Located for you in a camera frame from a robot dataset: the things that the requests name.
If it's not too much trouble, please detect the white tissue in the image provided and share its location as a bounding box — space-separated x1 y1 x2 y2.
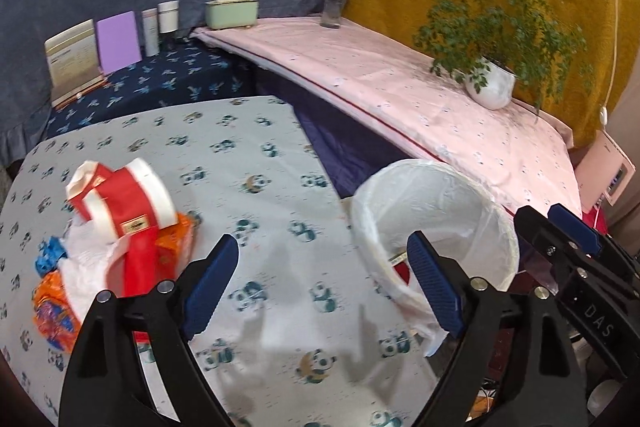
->
58 213 129 322

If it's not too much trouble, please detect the blue wrapper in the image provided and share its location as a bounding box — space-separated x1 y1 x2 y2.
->
35 236 67 277

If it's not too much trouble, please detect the red white paper cup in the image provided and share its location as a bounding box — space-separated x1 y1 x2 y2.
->
65 158 178 243

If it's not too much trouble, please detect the orange snack wrapper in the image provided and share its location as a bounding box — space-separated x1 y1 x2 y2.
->
32 270 81 353

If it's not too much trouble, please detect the red card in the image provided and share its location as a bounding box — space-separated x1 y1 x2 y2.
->
106 227 160 297

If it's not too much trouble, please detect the white trash bin with liner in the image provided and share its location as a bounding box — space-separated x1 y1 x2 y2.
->
349 159 520 357

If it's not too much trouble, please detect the pink white appliance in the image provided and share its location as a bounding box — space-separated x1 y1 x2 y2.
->
575 131 636 212

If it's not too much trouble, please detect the panda print tablecloth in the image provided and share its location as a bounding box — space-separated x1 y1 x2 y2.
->
0 95 452 427

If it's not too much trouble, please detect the potted green plant white pot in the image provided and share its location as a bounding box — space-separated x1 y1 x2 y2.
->
413 0 596 108

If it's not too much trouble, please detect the pink bed sheet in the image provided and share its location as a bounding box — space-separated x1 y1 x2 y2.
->
191 16 582 215

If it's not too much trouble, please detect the navy floral cloth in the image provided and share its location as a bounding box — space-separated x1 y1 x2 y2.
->
46 39 257 138

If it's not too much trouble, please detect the beige book on stand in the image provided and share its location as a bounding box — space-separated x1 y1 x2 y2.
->
44 20 105 108

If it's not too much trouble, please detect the purple card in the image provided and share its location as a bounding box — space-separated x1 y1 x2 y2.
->
96 11 141 75

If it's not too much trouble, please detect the white tall tube bottle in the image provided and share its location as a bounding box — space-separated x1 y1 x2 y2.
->
141 8 160 57

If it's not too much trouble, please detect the white cylindrical jar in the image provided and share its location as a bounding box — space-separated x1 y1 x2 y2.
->
157 0 179 35

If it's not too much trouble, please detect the mint green tissue box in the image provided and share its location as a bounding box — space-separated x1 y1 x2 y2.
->
205 0 259 30

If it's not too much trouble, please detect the white power cable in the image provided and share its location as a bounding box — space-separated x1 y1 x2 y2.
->
596 0 618 128

